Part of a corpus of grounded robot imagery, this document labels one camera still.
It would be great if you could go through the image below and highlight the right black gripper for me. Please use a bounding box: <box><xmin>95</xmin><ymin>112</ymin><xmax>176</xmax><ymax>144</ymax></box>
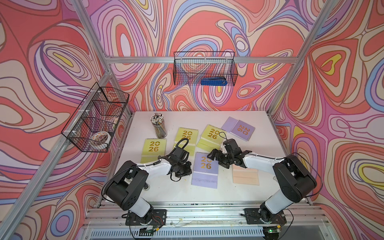
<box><xmin>207</xmin><ymin>149</ymin><xmax>234</xmax><ymax>169</ymax></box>

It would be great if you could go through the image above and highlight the purple 2026 calendar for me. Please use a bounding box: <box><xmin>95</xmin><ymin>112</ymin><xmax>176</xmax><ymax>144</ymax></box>
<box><xmin>221</xmin><ymin>117</ymin><xmax>256</xmax><ymax>141</ymax></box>
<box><xmin>191</xmin><ymin>153</ymin><xmax>219</xmax><ymax>189</ymax></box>

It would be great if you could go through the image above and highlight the green 2026 calendar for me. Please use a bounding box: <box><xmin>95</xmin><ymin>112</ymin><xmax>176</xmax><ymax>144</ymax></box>
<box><xmin>174</xmin><ymin>127</ymin><xmax>199</xmax><ymax>157</ymax></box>
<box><xmin>140</xmin><ymin>139</ymin><xmax>167</xmax><ymax>164</ymax></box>
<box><xmin>197</xmin><ymin>125</ymin><xmax>227</xmax><ymax>153</ymax></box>

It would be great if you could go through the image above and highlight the peach 2026 calendar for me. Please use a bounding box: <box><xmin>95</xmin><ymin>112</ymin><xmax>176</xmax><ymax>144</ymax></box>
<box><xmin>232</xmin><ymin>165</ymin><xmax>260</xmax><ymax>186</ymax></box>

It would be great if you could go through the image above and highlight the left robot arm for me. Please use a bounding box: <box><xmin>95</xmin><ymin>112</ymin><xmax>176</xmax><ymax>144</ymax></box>
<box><xmin>102</xmin><ymin>156</ymin><xmax>192</xmax><ymax>222</ymax></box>

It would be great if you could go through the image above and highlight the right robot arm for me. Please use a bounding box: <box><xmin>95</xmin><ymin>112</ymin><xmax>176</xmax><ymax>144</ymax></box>
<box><xmin>208</xmin><ymin>149</ymin><xmax>317</xmax><ymax>222</ymax></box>

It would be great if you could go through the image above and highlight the clear cup of coloured pencils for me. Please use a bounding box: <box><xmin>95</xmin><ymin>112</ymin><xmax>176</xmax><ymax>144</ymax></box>
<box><xmin>151</xmin><ymin>113</ymin><xmax>168</xmax><ymax>139</ymax></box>

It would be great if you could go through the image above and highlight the blue stapler in basket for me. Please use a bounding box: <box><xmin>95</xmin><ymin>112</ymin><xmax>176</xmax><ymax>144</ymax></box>
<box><xmin>201</xmin><ymin>77</ymin><xmax>228</xmax><ymax>86</ymax></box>

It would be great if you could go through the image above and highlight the tape roll in basket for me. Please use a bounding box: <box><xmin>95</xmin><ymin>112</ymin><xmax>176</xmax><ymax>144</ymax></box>
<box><xmin>90</xmin><ymin>131</ymin><xmax>111</xmax><ymax>149</ymax></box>

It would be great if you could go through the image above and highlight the right wrist camera with cable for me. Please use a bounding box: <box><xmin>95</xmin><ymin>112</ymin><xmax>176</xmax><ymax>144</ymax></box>
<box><xmin>219</xmin><ymin>132</ymin><xmax>242</xmax><ymax>156</ymax></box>

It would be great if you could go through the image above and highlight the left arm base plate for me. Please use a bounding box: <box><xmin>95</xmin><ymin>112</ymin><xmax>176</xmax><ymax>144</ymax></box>
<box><xmin>122</xmin><ymin>209</ymin><xmax>167</xmax><ymax>226</ymax></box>

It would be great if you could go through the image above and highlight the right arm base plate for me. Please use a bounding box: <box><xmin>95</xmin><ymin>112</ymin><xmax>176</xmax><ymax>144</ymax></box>
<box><xmin>240</xmin><ymin>208</ymin><xmax>287</xmax><ymax>226</ymax></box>

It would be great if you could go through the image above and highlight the black wire basket back wall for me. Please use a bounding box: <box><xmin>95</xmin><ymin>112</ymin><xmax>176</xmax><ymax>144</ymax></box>
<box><xmin>173</xmin><ymin>50</ymin><xmax>238</xmax><ymax>86</ymax></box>

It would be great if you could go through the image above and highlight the black wire basket wall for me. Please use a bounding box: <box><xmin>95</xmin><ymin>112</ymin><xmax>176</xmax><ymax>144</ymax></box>
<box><xmin>61</xmin><ymin>83</ymin><xmax>130</xmax><ymax>153</ymax></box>
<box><xmin>173</xmin><ymin>50</ymin><xmax>238</xmax><ymax>86</ymax></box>

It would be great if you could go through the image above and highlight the black wire basket left wall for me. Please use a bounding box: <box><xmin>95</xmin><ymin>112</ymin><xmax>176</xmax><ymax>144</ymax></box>
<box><xmin>61</xmin><ymin>83</ymin><xmax>130</xmax><ymax>153</ymax></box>

